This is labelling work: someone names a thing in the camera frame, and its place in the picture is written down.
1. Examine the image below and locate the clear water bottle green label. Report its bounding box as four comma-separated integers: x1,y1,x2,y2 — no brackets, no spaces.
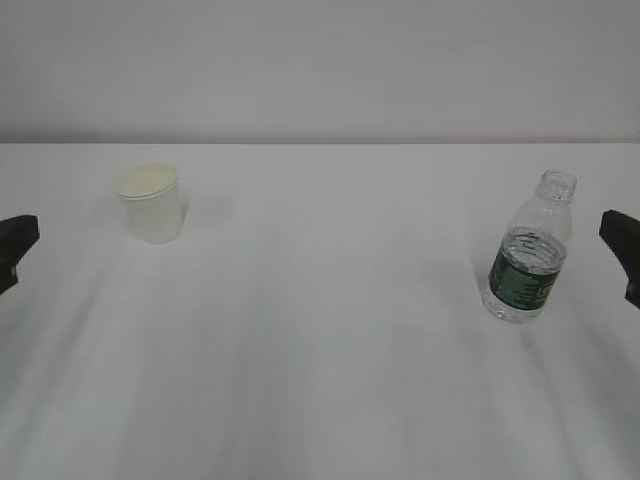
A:
483,170,577,324

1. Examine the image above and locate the white paper cup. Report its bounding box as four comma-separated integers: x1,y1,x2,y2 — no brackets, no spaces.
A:
114,163,183,245

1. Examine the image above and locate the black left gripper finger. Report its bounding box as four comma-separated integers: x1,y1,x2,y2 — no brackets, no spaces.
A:
0,214,39,295

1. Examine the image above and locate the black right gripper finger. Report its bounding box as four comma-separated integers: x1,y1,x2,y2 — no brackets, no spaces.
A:
599,210,640,308

